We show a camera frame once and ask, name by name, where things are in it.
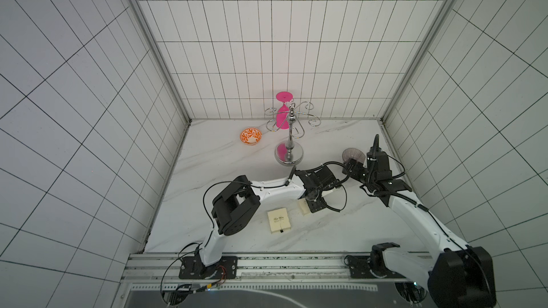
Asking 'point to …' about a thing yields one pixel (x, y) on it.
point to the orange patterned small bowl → (250, 136)
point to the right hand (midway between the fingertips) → (353, 163)
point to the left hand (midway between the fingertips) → (309, 198)
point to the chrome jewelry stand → (292, 154)
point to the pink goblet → (282, 115)
